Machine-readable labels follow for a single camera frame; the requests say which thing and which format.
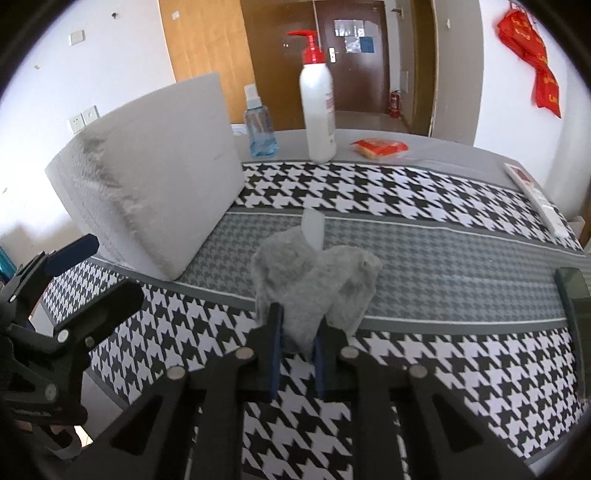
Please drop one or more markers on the black phone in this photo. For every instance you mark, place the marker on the black phone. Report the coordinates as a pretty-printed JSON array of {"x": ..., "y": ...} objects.
[{"x": 577, "y": 304}]

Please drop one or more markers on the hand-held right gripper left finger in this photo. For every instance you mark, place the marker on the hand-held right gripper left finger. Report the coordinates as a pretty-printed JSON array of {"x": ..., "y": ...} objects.
[{"x": 276, "y": 344}]

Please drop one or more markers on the wooden wardrobe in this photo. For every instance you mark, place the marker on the wooden wardrobe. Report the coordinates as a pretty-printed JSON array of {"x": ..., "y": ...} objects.
[{"x": 207, "y": 50}]

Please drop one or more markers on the wooden doorway frame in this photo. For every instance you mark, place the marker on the wooden doorway frame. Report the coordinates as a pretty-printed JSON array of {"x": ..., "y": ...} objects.
[{"x": 448, "y": 69}]

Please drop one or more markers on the dark brown door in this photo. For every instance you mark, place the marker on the dark brown door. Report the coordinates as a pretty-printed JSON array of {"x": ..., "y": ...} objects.
[{"x": 355, "y": 55}]

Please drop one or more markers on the white wall socket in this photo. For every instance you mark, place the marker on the white wall socket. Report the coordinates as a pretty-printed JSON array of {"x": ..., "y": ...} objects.
[{"x": 84, "y": 117}]

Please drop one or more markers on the white remote control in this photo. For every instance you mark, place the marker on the white remote control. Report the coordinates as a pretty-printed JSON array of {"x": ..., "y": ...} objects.
[{"x": 535, "y": 198}]

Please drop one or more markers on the white foam box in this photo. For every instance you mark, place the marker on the white foam box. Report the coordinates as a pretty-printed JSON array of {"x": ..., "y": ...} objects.
[{"x": 152, "y": 184}]

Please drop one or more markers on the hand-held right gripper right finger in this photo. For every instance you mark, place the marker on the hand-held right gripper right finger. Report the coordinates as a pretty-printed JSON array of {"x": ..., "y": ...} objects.
[{"x": 317, "y": 357}]

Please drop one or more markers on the red fire extinguisher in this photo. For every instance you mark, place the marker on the red fire extinguisher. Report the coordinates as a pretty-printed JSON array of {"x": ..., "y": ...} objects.
[{"x": 395, "y": 104}]

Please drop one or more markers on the teal object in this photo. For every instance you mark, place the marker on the teal object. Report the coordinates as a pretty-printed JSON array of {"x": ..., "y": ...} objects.
[{"x": 6, "y": 263}]

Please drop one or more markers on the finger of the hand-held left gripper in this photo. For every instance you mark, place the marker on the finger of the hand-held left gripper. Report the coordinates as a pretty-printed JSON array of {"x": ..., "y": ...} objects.
[
  {"x": 106, "y": 304},
  {"x": 74, "y": 251}
]

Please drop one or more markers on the orange snack packet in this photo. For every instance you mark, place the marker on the orange snack packet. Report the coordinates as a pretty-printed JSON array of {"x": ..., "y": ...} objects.
[{"x": 379, "y": 147}]

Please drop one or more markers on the blue spray bottle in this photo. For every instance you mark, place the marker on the blue spray bottle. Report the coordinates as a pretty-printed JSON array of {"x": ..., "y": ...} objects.
[{"x": 261, "y": 129}]

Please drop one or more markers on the houndstooth tablecloth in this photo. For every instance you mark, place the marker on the houndstooth tablecloth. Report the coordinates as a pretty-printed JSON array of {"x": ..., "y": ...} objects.
[{"x": 415, "y": 258}]

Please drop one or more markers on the grey fluffy cloth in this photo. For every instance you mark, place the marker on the grey fluffy cloth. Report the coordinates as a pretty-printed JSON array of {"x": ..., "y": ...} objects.
[{"x": 314, "y": 290}]

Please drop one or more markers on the red hanging bags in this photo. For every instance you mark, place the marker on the red hanging bags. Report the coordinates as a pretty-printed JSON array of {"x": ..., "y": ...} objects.
[{"x": 531, "y": 50}]

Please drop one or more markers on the white pump bottle red cap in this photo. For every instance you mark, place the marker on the white pump bottle red cap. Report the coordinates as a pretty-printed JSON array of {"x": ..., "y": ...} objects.
[{"x": 318, "y": 106}]

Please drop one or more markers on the white wall switch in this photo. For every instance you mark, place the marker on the white wall switch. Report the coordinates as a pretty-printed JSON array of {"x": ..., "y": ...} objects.
[{"x": 76, "y": 37}]

